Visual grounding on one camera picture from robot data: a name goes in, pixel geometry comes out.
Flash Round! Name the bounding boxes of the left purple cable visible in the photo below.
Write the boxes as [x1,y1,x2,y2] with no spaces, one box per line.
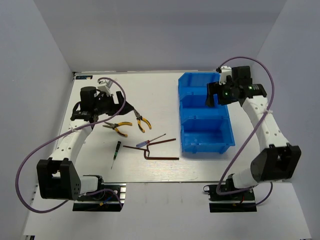
[15,77,126,214]

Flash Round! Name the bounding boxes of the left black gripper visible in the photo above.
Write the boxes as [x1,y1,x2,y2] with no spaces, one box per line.
[93,91,134,116]

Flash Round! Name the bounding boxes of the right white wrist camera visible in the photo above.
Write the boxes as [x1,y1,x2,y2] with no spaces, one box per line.
[216,65,232,85]

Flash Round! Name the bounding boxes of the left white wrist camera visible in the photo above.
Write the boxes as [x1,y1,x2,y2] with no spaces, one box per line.
[97,77,113,97]

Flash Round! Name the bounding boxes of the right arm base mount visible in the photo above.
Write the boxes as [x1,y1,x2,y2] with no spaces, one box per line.
[203,184,257,213]

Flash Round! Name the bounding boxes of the green black screwdriver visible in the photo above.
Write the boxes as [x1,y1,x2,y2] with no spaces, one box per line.
[110,141,122,169]

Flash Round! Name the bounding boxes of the purple cable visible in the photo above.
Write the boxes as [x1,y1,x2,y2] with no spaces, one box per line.
[15,77,126,214]
[215,56,276,207]

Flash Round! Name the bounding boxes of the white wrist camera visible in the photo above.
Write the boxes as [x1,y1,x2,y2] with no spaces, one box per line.
[97,77,113,97]
[216,65,232,85]

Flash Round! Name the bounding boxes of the blue handled screwdriver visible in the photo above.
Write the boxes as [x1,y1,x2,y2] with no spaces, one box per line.
[136,133,166,148]

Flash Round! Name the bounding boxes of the blue three-compartment bin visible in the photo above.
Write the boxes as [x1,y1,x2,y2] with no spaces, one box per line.
[178,72,235,154]

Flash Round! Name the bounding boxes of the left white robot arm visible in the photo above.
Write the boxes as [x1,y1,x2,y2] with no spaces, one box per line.
[36,86,133,201]

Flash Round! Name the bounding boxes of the yellow pliers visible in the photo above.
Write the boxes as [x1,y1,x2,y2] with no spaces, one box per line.
[133,109,152,133]
[103,121,133,138]

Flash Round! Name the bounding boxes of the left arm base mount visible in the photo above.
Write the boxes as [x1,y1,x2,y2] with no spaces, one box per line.
[72,182,126,212]

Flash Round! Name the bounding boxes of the brown hex key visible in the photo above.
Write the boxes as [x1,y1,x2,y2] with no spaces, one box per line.
[143,150,180,161]
[123,145,147,152]
[146,138,176,152]

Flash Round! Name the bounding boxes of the left table label sticker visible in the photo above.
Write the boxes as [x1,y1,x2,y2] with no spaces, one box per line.
[75,75,93,80]

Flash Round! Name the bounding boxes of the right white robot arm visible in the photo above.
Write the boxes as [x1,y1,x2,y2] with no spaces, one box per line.
[206,66,302,200]

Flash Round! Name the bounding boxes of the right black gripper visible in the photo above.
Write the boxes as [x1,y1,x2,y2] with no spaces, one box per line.
[204,79,238,108]

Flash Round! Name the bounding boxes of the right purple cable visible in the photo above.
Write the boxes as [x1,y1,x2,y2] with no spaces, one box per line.
[215,56,276,207]

